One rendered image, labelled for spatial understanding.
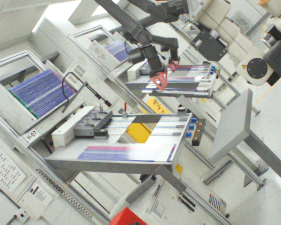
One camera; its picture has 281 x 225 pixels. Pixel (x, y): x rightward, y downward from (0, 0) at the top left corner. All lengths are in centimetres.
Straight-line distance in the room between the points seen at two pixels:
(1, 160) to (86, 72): 147
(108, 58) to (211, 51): 174
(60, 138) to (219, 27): 109
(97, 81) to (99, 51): 28
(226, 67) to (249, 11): 323
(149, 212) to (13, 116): 94
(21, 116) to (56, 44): 360
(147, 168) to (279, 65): 80
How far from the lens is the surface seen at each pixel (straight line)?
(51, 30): 561
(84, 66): 332
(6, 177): 223
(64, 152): 205
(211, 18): 176
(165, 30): 668
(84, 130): 217
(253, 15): 960
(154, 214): 195
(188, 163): 337
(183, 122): 223
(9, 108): 212
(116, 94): 327
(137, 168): 177
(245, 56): 175
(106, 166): 183
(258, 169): 278
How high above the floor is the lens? 105
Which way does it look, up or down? 2 degrees down
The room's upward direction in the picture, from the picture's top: 47 degrees counter-clockwise
